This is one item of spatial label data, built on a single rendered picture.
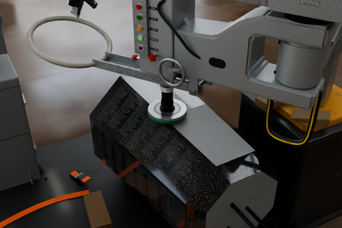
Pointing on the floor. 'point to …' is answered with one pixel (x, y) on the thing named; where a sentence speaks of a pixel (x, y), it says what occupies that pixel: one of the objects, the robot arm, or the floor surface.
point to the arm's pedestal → (15, 132)
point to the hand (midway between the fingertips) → (78, 17)
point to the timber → (97, 210)
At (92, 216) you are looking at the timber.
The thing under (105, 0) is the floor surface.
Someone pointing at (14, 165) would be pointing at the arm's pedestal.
